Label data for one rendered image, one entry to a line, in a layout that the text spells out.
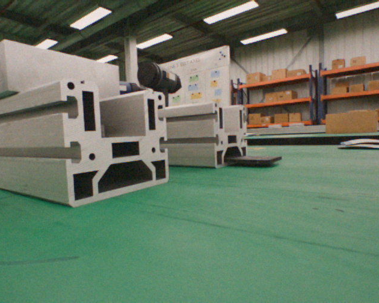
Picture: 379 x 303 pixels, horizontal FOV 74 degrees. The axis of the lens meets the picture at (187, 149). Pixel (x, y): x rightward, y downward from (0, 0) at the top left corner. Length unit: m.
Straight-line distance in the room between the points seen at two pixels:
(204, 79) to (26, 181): 3.48
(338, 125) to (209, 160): 1.92
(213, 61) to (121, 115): 3.39
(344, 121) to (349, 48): 8.89
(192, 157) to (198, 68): 3.43
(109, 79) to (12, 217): 0.17
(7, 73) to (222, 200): 0.19
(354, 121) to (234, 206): 2.04
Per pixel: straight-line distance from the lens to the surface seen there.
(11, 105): 0.26
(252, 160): 0.33
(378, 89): 9.58
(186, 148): 0.34
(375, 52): 10.89
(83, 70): 0.28
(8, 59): 0.25
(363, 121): 2.18
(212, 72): 3.59
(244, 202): 0.17
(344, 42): 11.11
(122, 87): 0.81
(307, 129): 3.63
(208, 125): 0.32
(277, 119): 10.23
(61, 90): 0.18
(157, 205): 0.17
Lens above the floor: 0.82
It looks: 3 degrees down
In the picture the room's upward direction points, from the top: 3 degrees counter-clockwise
